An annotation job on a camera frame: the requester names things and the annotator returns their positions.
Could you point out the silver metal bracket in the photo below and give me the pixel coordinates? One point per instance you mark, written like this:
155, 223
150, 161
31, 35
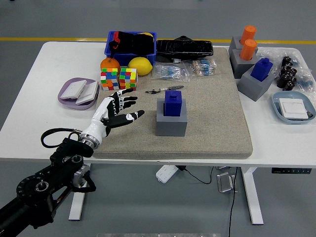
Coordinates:
225, 182

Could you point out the yellow object in bin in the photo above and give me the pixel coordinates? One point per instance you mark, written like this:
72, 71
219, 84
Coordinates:
148, 34

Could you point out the grey holder with round hole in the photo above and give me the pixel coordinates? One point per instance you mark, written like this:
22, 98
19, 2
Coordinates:
240, 70
234, 45

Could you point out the small black connector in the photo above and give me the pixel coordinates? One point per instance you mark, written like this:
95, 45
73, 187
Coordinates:
308, 114

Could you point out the orange fruit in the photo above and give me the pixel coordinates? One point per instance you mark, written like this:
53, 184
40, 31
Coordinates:
109, 63

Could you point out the yellow lemon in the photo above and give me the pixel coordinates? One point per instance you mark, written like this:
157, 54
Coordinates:
140, 66

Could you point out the blue square seal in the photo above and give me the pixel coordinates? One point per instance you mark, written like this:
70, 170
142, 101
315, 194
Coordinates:
172, 105
261, 70

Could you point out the clear plastic bag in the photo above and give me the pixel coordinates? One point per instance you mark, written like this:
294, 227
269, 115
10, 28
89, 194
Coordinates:
271, 53

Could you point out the blue plastic bin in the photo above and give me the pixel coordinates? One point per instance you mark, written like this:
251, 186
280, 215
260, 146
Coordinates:
123, 56

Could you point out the orange cylindrical seal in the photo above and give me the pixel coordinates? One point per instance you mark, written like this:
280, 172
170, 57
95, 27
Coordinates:
248, 33
248, 50

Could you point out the multicoloured puzzle cube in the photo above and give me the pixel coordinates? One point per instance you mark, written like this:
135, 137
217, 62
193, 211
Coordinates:
128, 79
109, 79

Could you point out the purple plate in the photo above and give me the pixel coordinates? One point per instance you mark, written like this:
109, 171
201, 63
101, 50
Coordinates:
74, 106

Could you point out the white table leg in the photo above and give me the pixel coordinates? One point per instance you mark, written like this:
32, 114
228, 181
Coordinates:
251, 197
76, 207

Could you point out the black wrapped keyboard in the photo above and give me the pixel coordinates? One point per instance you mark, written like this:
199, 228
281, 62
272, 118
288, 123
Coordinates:
185, 49

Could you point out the black cloth with red trim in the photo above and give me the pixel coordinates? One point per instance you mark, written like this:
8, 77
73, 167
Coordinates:
138, 44

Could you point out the small metal hand tool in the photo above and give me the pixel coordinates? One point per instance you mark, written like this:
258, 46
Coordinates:
172, 87

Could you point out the blue-grey plate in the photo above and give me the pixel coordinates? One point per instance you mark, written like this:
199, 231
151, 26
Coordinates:
276, 103

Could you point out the white power strip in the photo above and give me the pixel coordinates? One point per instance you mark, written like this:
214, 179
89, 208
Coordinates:
165, 174

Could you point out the bag of brown and blue resistors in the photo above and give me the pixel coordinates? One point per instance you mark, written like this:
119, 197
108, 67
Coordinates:
203, 66

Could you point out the grey-brown mat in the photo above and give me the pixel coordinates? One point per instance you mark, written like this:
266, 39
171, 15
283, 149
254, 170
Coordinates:
209, 123

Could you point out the black cylindrical capacitor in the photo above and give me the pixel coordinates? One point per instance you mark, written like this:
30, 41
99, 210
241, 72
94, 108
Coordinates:
290, 83
282, 81
286, 61
286, 69
293, 72

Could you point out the white switch panel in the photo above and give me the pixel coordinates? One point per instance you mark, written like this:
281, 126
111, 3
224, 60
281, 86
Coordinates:
89, 95
72, 89
293, 108

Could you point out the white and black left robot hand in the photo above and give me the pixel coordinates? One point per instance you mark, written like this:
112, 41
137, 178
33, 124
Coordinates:
97, 123

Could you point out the grey square seal holder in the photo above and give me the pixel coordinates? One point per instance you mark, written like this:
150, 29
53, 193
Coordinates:
251, 89
170, 127

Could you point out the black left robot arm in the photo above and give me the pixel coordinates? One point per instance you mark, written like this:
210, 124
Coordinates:
29, 190

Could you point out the black table control panel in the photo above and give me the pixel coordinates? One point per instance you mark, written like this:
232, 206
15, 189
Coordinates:
291, 170

